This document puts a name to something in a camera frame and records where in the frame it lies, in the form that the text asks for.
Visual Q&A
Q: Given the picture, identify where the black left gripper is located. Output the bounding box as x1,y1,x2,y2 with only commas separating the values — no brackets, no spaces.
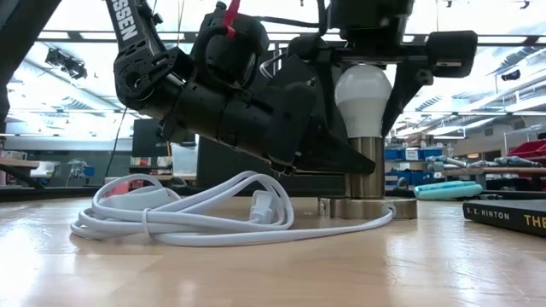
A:
215,83,376,176

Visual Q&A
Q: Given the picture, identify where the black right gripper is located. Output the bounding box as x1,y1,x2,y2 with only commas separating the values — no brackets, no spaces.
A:
288,0,479,142

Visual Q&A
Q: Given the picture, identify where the white lightbulb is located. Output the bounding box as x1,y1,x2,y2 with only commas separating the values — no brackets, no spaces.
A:
334,63,392,139

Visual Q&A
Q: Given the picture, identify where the brass lamp base with socket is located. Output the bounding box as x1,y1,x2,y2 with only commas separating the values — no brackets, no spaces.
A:
317,136,418,221

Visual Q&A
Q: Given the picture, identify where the white lamp power cord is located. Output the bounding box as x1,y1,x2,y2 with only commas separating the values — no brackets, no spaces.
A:
70,170,398,248

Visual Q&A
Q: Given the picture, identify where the wide blue storage bin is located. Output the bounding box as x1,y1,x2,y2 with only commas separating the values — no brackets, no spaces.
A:
386,171,434,187

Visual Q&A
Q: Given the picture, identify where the teal calculator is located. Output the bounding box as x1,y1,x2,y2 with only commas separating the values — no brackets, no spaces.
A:
412,180,484,201

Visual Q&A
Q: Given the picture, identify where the translucent white storage bin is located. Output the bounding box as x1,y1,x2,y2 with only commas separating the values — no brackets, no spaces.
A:
169,142,200,176

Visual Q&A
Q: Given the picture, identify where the wooden workbench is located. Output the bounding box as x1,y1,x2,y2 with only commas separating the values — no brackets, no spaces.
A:
443,166,546,177

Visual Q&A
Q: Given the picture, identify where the black Outsiders paperback book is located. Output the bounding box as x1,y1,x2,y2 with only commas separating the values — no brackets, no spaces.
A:
462,199,546,239

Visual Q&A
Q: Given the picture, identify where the red storage bin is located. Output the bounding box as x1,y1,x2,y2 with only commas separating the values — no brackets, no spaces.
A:
507,139,546,159

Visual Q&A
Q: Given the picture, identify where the black monitor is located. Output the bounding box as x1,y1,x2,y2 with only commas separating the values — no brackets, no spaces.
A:
131,116,197,158

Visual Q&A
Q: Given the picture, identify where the small pink cup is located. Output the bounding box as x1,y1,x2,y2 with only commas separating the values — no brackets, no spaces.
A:
104,177,131,197

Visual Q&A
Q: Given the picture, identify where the wooden side table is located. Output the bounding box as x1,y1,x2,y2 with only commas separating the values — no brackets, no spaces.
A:
0,157,42,191

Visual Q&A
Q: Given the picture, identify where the red cable tie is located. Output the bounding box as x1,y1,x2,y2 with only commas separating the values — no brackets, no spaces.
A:
221,0,241,39

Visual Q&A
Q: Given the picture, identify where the thin black hanging cable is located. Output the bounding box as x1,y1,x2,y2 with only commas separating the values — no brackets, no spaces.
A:
105,106,129,178

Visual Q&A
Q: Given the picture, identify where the black aluminium table frame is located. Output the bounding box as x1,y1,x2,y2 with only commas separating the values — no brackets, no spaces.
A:
0,185,546,203

